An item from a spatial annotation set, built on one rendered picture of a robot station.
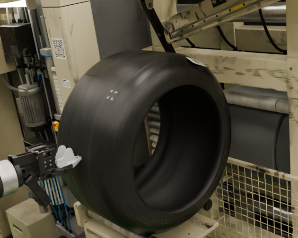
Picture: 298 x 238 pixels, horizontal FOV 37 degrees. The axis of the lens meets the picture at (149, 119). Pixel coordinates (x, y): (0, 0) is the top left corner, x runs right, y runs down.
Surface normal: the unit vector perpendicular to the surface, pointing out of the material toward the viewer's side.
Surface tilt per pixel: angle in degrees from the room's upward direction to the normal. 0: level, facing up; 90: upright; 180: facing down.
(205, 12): 90
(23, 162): 89
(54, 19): 90
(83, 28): 90
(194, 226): 0
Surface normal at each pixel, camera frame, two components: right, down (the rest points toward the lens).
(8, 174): 0.55, -0.32
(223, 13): -0.72, 0.33
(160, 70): 0.29, -0.54
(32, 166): 0.67, 0.16
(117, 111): 0.00, -0.19
